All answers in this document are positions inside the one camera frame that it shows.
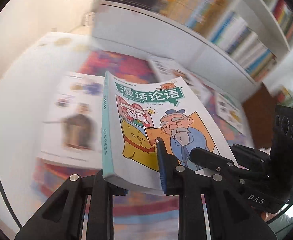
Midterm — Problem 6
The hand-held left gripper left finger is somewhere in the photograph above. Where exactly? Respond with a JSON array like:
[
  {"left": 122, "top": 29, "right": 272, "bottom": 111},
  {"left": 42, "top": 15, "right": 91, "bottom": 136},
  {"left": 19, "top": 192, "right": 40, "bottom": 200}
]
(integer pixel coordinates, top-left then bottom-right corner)
[{"left": 14, "top": 169, "right": 127, "bottom": 240}]

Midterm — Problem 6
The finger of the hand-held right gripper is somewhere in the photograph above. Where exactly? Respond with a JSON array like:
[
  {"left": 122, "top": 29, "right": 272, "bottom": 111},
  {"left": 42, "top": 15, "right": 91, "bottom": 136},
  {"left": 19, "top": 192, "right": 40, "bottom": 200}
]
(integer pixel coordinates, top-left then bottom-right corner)
[
  {"left": 230, "top": 144, "right": 270, "bottom": 174},
  {"left": 189, "top": 147, "right": 269, "bottom": 183}
]

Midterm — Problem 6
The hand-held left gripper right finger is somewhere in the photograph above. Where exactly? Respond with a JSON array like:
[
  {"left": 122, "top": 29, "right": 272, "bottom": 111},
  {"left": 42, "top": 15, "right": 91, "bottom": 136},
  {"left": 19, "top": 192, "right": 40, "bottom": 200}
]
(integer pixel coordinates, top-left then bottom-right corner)
[{"left": 156, "top": 139, "right": 277, "bottom": 240}]

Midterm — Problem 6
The cartoon book with teal title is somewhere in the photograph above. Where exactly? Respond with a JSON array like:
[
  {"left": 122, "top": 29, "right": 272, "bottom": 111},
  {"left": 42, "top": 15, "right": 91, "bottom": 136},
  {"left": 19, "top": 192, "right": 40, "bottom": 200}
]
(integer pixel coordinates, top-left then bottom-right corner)
[{"left": 102, "top": 71, "right": 238, "bottom": 196}]

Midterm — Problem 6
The person's right forearm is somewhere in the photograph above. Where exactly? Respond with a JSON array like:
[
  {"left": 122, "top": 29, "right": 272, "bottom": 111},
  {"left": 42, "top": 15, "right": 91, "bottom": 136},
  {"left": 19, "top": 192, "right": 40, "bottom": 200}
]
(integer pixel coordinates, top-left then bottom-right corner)
[{"left": 260, "top": 211, "right": 293, "bottom": 240}]

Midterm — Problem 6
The row of blue white books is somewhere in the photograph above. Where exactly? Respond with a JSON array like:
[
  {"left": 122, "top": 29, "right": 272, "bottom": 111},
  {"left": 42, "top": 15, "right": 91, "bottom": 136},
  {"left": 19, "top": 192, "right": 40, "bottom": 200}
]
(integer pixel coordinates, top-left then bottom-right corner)
[{"left": 206, "top": 11, "right": 278, "bottom": 82}]

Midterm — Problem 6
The row of green orange books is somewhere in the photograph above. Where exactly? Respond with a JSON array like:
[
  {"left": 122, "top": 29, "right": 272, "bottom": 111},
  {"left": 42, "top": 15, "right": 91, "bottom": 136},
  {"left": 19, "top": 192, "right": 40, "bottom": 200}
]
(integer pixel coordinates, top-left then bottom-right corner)
[{"left": 246, "top": 0, "right": 293, "bottom": 42}]

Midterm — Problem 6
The row of yellow paperback books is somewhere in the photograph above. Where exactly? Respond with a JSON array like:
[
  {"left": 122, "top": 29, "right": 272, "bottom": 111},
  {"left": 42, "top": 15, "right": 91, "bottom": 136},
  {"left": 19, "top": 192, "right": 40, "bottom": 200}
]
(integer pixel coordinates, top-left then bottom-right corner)
[{"left": 146, "top": 0, "right": 228, "bottom": 28}]

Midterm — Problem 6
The white picture book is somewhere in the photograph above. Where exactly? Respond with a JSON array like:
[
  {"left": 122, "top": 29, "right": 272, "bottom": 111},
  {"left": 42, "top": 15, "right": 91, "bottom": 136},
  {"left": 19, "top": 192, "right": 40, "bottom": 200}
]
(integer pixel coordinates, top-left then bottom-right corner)
[{"left": 215, "top": 91, "right": 245, "bottom": 133}]

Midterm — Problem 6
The white book with coated figure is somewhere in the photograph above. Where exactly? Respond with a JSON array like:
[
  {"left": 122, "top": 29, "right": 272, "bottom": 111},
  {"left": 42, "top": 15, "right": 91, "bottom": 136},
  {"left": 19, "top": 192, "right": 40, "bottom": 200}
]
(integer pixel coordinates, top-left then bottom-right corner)
[{"left": 40, "top": 72, "right": 104, "bottom": 167}]

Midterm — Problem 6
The white workbook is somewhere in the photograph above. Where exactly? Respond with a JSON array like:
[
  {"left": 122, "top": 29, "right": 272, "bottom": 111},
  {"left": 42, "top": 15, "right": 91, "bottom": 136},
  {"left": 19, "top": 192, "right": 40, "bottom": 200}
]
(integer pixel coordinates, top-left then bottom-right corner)
[{"left": 149, "top": 55, "right": 212, "bottom": 103}]

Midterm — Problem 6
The floral blanket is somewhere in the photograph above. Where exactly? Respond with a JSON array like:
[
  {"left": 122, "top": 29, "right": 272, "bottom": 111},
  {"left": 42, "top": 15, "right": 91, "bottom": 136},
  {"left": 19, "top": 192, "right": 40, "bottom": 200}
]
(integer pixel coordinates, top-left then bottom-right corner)
[{"left": 30, "top": 50, "right": 255, "bottom": 220}]

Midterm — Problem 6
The white bookshelf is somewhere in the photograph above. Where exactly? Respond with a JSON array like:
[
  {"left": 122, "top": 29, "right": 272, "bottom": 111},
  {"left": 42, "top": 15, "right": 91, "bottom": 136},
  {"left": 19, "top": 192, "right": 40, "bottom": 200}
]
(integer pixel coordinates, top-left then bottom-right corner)
[{"left": 92, "top": 0, "right": 293, "bottom": 85}]

